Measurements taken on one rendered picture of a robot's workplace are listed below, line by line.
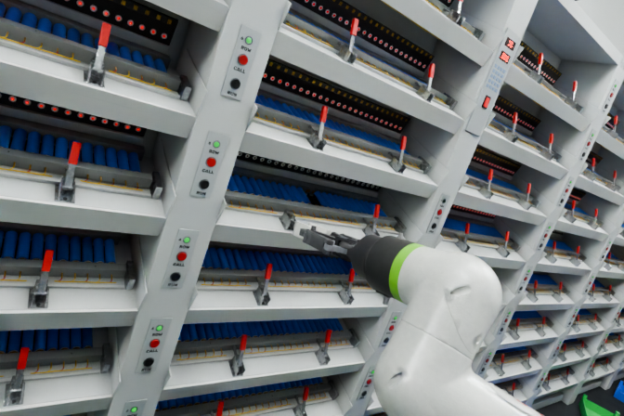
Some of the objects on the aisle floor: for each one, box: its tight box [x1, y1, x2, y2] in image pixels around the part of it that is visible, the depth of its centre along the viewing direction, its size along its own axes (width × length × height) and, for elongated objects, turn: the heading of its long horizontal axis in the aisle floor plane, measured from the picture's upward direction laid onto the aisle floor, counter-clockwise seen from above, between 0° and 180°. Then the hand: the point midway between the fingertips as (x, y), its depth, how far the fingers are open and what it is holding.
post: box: [95, 0, 304, 416], centre depth 84 cm, size 20×9×174 cm, turn 152°
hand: (311, 232), depth 83 cm, fingers open, 3 cm apart
